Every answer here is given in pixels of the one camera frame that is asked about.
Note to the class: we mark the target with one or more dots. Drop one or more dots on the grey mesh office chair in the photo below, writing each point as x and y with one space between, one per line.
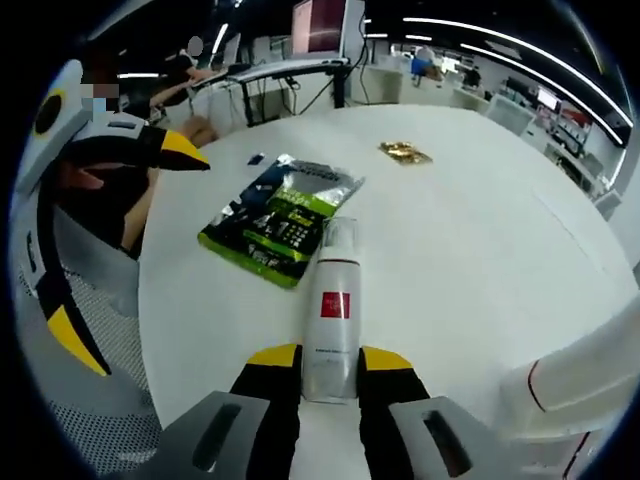
100 350

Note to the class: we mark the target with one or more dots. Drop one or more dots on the white low cabinet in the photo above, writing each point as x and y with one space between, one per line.
382 85

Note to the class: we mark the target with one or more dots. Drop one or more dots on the silver blue skincare sachet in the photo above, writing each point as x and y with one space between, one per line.
320 180

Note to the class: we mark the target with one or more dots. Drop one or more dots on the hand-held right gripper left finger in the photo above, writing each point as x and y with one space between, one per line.
265 400

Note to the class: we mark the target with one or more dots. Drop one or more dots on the white standing desk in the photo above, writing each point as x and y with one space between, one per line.
280 67

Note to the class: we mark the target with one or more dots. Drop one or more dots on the person's left leg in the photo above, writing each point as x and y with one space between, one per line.
200 132

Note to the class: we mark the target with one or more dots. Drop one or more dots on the small clear skincare sachet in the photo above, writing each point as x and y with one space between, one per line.
256 159

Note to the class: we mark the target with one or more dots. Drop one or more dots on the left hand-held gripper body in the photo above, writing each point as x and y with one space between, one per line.
47 112

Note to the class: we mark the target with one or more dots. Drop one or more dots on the gold foil skincare sachet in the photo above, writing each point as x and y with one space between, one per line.
405 154

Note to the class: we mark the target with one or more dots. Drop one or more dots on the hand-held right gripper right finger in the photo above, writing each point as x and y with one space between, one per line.
390 400

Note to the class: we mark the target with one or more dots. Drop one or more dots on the long ceiling light strip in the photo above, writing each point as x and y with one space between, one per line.
500 35
525 65

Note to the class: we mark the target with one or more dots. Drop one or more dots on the short ceiling light bar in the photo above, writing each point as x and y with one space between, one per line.
221 37

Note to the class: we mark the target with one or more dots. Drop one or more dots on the pink wall screen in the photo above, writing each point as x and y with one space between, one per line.
549 97

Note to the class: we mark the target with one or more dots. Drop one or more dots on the red white display shelf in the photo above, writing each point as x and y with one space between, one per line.
575 125

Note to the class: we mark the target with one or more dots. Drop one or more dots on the large computer monitor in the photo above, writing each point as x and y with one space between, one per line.
320 25

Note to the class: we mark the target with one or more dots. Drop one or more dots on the person's left hand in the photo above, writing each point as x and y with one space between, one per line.
82 177

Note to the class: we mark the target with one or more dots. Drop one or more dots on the large white skincare tube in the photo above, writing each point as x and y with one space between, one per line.
575 370

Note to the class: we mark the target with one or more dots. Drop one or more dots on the person's head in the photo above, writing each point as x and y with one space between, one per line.
102 70

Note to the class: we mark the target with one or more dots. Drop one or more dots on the green black skincare sachet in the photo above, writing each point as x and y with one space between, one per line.
260 235

